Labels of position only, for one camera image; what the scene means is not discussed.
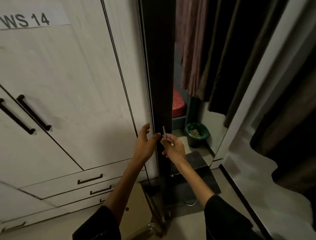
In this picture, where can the white framed mirror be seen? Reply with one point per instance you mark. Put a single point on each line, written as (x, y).
(249, 86)

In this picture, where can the green waste bin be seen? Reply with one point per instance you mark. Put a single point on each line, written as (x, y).
(196, 134)

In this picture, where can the person's right forearm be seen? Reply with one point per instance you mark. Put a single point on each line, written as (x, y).
(193, 181)

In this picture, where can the red mattress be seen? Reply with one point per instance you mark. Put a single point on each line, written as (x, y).
(178, 106)

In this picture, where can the dark brown wardrobe door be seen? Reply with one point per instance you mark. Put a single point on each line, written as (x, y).
(159, 74)

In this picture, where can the person's right fingers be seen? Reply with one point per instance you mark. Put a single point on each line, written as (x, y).
(168, 141)

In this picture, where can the white wooden wardrobe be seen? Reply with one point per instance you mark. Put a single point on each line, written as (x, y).
(74, 99)

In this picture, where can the white paper label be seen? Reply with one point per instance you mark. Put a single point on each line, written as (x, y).
(27, 18)

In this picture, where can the pink curtain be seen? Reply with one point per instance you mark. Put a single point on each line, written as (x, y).
(192, 44)

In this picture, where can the person's left hand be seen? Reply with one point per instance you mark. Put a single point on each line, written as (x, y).
(144, 147)

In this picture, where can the person's left thumb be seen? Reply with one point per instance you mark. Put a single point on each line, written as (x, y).
(155, 138)

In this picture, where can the person's right hand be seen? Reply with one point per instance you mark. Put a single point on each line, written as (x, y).
(175, 150)

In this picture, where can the dark brown curtain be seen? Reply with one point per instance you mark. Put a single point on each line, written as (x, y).
(229, 49)
(288, 128)

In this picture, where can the black floor trim strip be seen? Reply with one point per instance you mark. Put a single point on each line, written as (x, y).
(243, 200)

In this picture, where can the dark grey floor mat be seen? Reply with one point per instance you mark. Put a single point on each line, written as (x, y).
(195, 183)

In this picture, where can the person's left forearm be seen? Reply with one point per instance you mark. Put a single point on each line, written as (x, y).
(123, 185)

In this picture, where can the black long sleeve shirt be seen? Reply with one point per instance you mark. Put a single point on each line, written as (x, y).
(227, 220)

